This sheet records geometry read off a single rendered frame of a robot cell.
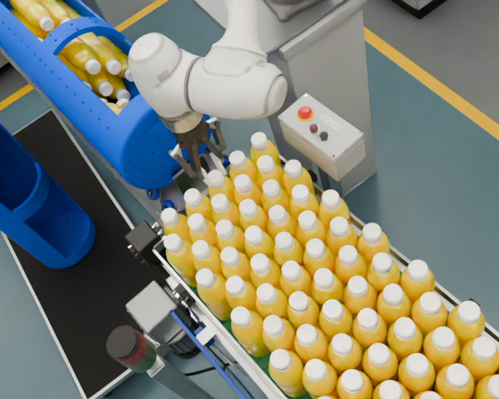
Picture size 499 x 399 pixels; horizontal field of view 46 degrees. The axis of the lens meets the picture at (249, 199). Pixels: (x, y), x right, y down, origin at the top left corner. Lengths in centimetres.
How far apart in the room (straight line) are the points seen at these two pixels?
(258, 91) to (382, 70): 203
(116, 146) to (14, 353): 155
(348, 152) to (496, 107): 154
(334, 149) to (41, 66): 86
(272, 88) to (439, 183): 168
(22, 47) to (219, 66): 93
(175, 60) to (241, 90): 14
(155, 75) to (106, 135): 45
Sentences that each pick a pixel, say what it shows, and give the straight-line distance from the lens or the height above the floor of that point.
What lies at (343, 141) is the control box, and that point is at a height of 110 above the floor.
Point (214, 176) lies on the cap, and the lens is 141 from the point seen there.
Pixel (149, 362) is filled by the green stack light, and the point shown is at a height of 118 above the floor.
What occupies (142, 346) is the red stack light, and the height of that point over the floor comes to 124.
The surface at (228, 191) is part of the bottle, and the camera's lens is 143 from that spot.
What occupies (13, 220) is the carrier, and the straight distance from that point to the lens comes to 233.
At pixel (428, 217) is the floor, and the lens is 253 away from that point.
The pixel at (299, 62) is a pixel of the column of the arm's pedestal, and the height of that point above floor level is 91.
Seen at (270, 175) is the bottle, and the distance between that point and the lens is 141.
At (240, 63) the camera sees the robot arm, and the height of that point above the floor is 151.
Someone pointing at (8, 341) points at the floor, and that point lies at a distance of 285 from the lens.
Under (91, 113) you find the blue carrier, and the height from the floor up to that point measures 120.
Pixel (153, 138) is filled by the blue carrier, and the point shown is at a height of 115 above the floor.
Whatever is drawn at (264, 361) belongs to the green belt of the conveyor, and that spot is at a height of 90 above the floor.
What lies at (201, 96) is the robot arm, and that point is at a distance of 105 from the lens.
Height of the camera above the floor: 223
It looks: 57 degrees down
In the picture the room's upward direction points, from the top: 24 degrees counter-clockwise
